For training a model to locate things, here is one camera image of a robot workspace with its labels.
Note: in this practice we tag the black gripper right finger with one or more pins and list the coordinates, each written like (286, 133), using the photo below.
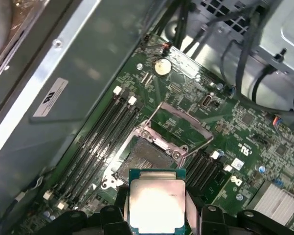
(210, 220)

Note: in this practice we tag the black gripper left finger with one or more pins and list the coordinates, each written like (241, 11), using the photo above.
(112, 220)

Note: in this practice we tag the CPU with silver top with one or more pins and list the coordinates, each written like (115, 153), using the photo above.
(156, 203)

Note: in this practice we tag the metal socket cover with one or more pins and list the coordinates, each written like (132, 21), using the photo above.
(187, 121)

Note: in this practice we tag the CPU socket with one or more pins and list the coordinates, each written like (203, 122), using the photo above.
(146, 156)

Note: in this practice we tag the black RAM slot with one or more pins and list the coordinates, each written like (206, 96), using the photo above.
(201, 170)
(104, 157)
(195, 165)
(89, 147)
(96, 152)
(214, 178)
(82, 142)
(207, 174)

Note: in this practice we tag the silver finned heatsink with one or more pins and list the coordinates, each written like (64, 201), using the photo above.
(276, 205)

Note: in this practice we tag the green motherboard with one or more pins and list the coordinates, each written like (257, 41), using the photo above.
(259, 137)

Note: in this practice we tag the silver internal USB port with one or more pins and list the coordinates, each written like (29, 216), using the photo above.
(207, 101)

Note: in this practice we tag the coin cell battery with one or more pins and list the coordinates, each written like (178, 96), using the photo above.
(162, 67)

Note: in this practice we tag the open black PC case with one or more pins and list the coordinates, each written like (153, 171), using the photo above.
(88, 61)

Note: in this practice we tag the metal drive cage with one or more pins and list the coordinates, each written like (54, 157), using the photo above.
(283, 29)

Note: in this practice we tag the white case wall sticker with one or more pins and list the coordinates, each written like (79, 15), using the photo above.
(50, 98)

